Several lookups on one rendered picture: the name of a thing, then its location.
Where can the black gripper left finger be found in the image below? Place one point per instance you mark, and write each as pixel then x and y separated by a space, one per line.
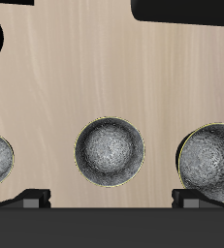
pixel 34 197

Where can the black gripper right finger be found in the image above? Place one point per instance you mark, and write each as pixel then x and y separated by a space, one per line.
pixel 189 197

